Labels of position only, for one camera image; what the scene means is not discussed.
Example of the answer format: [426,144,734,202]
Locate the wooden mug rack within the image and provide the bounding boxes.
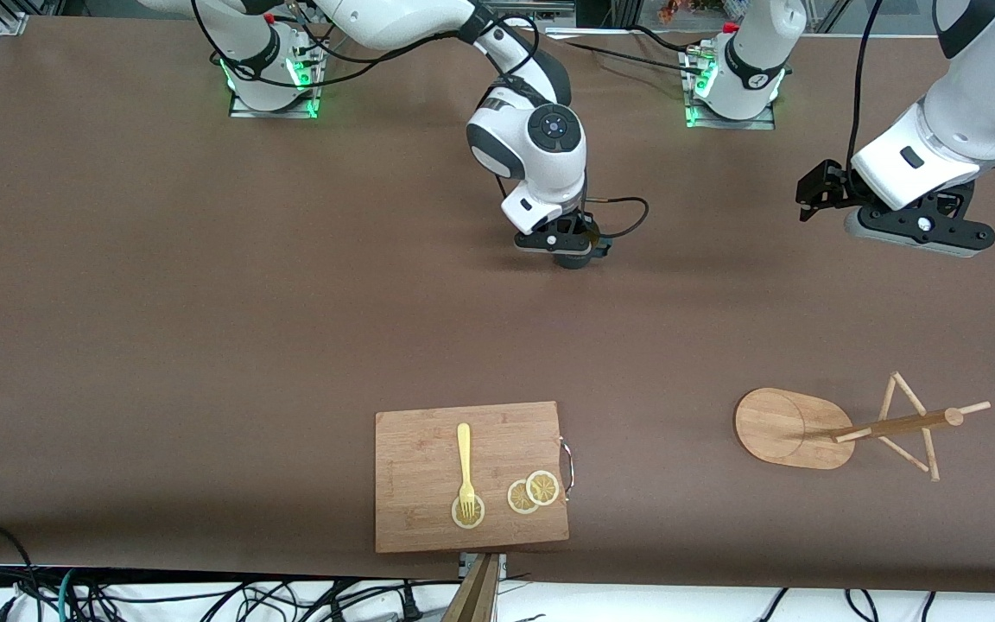
[734,371,992,482]

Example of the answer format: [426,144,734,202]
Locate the orange background object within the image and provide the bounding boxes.
[658,0,723,24]

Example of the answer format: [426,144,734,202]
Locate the yellow plastic fork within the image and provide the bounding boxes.
[457,422,477,524]

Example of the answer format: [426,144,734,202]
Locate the lemon slice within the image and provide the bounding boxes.
[451,494,486,530]
[507,479,542,516]
[525,470,561,507]

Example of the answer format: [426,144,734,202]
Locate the wooden cutting board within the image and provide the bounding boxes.
[375,401,570,554]

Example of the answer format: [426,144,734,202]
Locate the wooden beam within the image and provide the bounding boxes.
[441,555,500,622]

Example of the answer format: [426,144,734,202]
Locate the brown table cover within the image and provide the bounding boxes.
[0,16,995,595]

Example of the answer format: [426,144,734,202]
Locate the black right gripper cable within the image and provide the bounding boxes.
[586,196,650,240]

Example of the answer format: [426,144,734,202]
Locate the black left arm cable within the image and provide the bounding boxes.
[846,0,887,167]

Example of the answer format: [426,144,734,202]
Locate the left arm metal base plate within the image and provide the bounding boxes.
[684,48,776,130]

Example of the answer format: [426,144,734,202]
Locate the black cable on table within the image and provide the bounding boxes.
[562,29,706,77]

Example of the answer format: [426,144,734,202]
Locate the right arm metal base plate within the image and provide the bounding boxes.
[230,39,322,119]

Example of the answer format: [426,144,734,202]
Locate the small metal bracket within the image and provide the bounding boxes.
[459,553,508,581]

